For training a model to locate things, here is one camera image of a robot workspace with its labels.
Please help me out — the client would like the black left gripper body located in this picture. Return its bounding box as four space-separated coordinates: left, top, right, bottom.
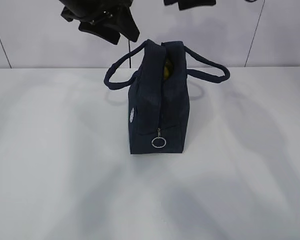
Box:
61 0 134 24

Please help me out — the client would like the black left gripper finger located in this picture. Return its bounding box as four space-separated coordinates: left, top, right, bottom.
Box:
107 6 140 42
78 22 121 45

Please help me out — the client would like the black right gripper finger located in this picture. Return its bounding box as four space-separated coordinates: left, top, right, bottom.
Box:
178 0 217 11
163 0 178 6

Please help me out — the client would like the navy blue lunch bag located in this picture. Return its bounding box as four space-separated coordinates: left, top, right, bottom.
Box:
104 39 230 155

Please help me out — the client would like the yellow lemon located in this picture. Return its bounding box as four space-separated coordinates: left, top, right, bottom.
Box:
163 58 174 81

